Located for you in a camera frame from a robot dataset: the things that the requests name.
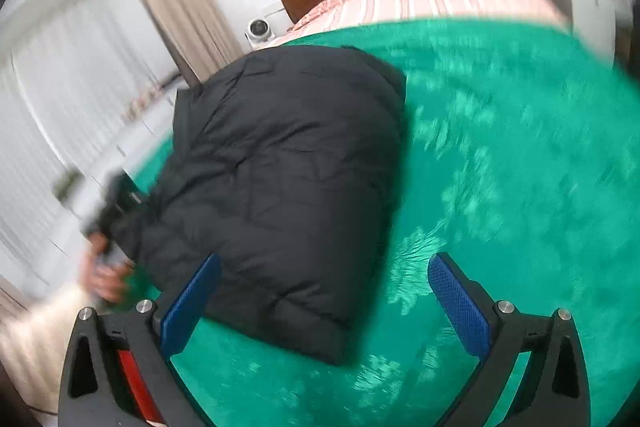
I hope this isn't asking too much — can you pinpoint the white sheer curtain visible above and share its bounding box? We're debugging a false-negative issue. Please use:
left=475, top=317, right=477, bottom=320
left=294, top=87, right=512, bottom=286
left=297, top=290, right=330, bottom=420
left=0, top=0, right=186, bottom=298

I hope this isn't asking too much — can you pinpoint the black puffer jacket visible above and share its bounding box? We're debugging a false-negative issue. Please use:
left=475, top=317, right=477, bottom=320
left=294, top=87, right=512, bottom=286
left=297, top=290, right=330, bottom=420
left=112, top=44, right=408, bottom=365

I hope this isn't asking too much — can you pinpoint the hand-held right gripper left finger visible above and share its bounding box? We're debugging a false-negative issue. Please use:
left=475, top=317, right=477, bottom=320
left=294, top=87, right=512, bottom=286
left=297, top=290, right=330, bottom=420
left=58, top=252, right=223, bottom=427

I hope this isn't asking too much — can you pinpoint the beige curtain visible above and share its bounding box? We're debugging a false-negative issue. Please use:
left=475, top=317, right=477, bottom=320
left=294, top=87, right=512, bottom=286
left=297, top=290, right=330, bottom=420
left=120, top=0, right=246, bottom=85

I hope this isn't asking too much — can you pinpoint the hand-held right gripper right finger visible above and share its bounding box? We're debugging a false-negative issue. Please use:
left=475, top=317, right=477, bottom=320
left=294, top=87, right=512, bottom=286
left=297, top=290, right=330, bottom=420
left=427, top=252, right=592, bottom=427

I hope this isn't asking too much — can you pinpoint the green floral blanket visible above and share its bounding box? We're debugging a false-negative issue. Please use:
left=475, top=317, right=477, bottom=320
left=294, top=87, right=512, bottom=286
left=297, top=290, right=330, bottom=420
left=120, top=19, right=640, bottom=427

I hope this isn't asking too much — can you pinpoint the small white fan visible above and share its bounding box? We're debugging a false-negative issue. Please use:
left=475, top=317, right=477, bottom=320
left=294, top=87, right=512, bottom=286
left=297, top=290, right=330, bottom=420
left=244, top=18, right=277, bottom=44

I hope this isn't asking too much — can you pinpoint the white drawer cabinet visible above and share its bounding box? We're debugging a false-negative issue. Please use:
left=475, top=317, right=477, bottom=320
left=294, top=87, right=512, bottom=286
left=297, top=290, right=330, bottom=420
left=50, top=77, right=201, bottom=258

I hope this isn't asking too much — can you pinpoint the person's left hand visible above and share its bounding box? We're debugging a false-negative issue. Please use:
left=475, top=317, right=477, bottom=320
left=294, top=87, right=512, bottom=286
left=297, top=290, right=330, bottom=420
left=82, top=252, right=131, bottom=303

